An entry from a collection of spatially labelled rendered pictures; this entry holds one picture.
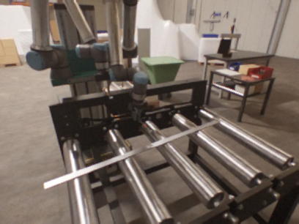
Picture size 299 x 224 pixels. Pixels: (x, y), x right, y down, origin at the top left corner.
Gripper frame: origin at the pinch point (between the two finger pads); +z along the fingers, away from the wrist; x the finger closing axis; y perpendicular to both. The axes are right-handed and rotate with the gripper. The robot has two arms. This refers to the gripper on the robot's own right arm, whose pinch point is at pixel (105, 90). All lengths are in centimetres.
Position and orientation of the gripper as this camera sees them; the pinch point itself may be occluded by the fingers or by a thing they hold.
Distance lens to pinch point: 146.1
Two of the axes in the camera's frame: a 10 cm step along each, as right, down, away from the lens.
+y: -4.4, -4.0, 8.0
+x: -9.0, 2.0, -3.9
